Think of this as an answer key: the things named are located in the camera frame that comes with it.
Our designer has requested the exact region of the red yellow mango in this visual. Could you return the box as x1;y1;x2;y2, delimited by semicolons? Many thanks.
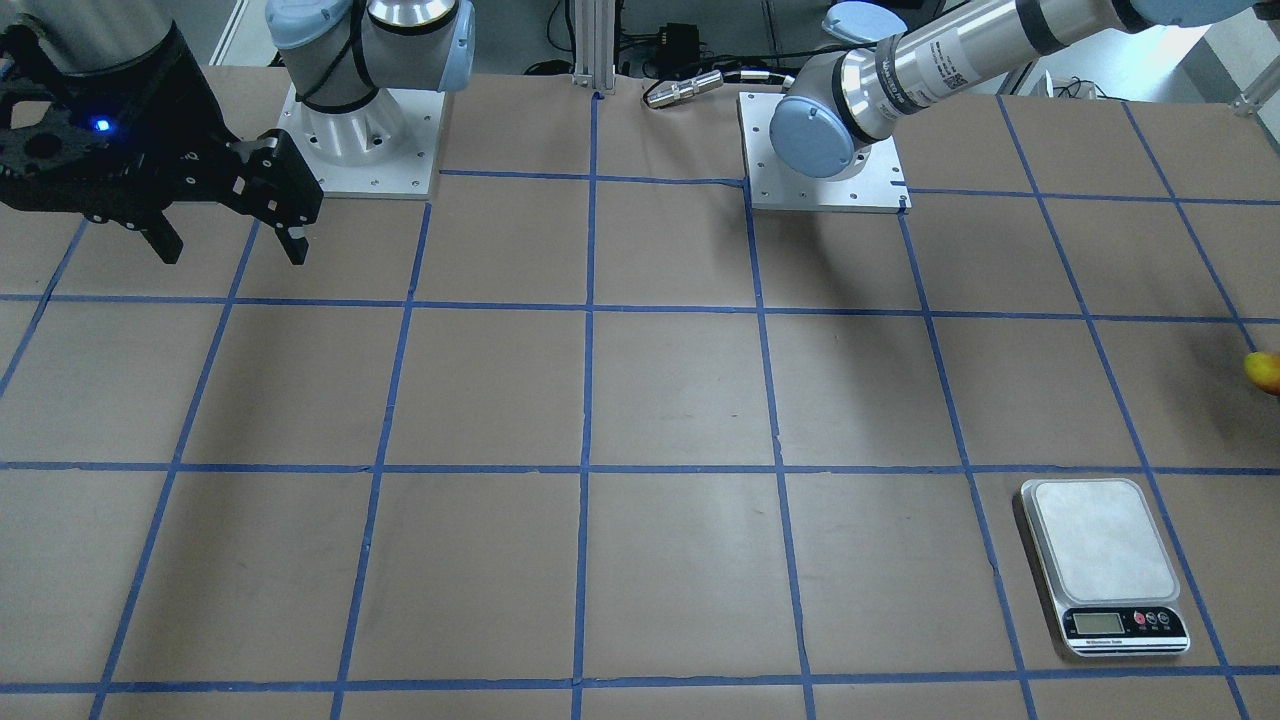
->
1242;351;1280;397

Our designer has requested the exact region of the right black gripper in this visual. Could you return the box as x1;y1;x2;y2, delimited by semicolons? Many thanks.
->
3;23;323;266

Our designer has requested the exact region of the silver cylindrical connector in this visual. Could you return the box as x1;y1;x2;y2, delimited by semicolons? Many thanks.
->
643;70;724;110

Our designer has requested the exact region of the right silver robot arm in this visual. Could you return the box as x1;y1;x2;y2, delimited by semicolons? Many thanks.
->
3;1;475;265

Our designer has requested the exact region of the silver digital kitchen scale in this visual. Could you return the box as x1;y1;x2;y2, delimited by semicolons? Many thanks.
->
1015;477;1192;659

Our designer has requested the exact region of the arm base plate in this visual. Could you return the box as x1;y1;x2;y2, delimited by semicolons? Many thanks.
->
739;92;911;214
278;86;451;200

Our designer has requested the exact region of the aluminium frame post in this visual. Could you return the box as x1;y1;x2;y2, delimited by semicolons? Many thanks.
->
566;0;618;96

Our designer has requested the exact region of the black power adapter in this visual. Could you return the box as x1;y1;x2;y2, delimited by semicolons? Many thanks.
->
653;22;701;68

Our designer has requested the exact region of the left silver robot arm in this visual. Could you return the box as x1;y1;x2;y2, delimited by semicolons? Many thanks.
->
769;1;1277;179

